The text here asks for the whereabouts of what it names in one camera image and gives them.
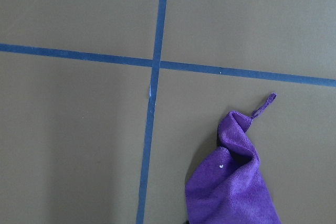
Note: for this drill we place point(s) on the purple microfiber towel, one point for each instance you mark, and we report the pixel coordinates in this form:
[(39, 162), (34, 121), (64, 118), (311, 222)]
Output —
[(227, 186)]

